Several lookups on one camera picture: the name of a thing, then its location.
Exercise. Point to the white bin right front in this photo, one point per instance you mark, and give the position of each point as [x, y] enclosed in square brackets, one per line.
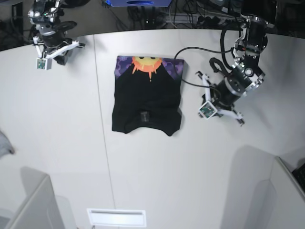
[278, 202]

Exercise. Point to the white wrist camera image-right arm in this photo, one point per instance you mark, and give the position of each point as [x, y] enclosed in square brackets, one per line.
[210, 107]

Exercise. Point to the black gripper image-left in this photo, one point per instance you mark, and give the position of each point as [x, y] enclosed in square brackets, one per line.
[55, 38]

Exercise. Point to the black keyboard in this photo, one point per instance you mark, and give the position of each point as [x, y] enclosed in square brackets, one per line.
[299, 175]

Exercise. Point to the white bin left front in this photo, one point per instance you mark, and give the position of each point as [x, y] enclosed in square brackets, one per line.
[28, 201]

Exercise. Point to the blue box at top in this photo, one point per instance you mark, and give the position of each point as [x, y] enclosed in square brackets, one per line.
[136, 3]

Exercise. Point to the black T-shirt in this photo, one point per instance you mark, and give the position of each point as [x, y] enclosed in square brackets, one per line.
[147, 94]

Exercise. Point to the grey cloth at left edge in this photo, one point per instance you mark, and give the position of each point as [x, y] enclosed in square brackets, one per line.
[6, 147]

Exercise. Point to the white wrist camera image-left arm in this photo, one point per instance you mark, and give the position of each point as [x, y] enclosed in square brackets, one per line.
[44, 59]

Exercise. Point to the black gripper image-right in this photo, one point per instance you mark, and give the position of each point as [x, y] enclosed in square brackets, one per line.
[228, 92]

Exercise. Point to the white bin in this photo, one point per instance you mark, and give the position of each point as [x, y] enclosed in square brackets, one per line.
[28, 201]
[278, 202]

